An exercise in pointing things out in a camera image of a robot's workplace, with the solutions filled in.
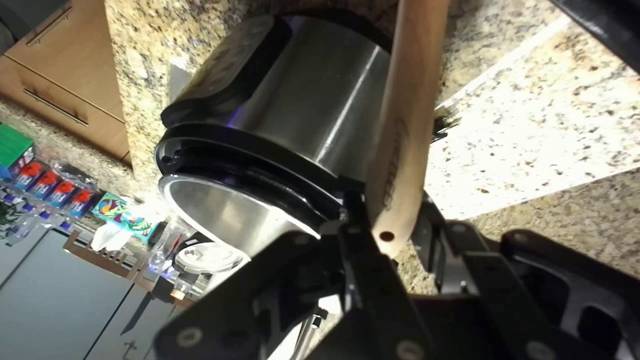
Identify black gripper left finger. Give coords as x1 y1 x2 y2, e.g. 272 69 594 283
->
154 193 414 360

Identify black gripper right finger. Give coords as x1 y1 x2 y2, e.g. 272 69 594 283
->
414 200 640 360

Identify wooden spatula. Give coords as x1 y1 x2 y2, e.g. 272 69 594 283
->
367 0 450 256

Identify stainless pressure cooker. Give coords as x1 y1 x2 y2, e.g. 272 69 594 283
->
157 10 391 256

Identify black electric stove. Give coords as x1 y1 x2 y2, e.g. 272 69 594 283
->
550 0 640 74

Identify colourful items on floor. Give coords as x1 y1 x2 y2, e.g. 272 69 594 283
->
0 122 242 295

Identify lower wooden cabinet drawers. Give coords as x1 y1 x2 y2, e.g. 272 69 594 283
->
0 0 130 163

